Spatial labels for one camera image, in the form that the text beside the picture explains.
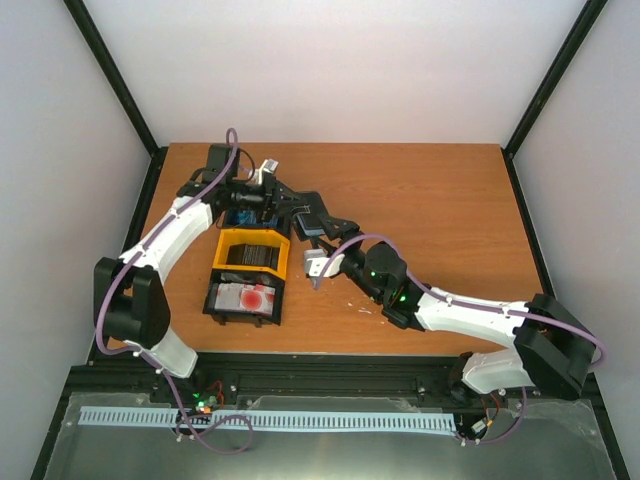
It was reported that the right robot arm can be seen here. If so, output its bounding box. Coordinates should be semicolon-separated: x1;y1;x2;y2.
304;213;605;400

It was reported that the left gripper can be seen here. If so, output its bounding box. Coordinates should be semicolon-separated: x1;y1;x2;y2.
227;172;306;224

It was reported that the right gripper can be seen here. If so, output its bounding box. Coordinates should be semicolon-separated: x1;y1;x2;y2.
310;215;384;304

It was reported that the black card holder wallet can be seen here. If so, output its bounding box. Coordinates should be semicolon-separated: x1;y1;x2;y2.
292;191;327;241

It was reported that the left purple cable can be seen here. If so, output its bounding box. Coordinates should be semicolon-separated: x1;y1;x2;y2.
94;127;254;455

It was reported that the blue card stack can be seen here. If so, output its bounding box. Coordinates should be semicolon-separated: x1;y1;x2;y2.
229;210;259;228

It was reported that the left black frame post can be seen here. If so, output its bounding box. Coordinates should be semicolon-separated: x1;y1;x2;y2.
62;0;162;156

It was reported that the purple cable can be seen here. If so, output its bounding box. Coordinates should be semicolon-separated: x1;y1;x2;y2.
94;127;254;455
317;233;609;446

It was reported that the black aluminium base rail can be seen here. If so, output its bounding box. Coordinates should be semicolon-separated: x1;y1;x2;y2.
64;349;601;416

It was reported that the dark grey card stack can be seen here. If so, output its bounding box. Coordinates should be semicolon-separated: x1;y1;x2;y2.
227;244;280;270

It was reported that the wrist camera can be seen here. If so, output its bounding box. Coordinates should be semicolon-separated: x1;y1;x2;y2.
248;158;279;185
303;249;330;289

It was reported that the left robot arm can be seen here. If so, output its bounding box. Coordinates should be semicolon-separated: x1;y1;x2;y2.
93;142;305;403

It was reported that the red white card stack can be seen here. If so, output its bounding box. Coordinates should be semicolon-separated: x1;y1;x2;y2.
213;283;276;316

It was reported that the right black frame post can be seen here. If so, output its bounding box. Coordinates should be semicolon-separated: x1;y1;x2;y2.
503;0;610;156

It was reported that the right black card bin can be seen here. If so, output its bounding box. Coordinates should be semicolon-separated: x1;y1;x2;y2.
222;209;291;238

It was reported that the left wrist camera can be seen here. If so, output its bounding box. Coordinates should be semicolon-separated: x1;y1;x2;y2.
248;158;279;185

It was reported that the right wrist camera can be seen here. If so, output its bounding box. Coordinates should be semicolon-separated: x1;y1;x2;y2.
303;249;330;289

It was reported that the black card bin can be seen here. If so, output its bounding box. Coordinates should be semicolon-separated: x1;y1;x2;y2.
202;269;285;328
222;209;291;238

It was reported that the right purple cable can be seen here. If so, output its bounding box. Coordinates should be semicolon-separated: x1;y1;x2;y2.
317;233;609;446

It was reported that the left black card bin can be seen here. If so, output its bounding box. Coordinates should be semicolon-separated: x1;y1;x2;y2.
202;269;285;328

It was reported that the small electronics board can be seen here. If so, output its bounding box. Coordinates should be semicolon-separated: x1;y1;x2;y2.
193;380;225;414

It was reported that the black frame post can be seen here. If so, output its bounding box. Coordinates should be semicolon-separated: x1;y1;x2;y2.
62;0;162;156
503;0;610;156

